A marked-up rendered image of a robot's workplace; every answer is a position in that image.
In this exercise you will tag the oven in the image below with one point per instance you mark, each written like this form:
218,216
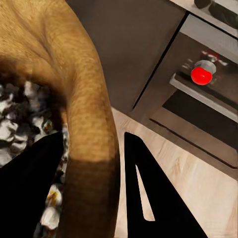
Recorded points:
192,98

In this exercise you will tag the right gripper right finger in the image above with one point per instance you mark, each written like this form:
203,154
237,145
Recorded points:
173,219

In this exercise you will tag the popcorn bag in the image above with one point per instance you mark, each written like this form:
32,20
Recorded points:
43,41

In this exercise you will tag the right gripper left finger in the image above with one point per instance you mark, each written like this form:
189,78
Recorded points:
24,186

